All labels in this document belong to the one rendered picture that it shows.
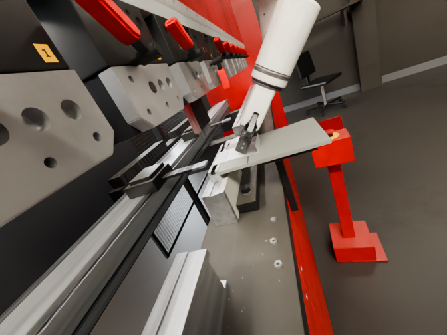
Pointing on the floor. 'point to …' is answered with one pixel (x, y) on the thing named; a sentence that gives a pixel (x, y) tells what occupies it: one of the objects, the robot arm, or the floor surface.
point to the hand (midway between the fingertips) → (243, 141)
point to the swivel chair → (304, 64)
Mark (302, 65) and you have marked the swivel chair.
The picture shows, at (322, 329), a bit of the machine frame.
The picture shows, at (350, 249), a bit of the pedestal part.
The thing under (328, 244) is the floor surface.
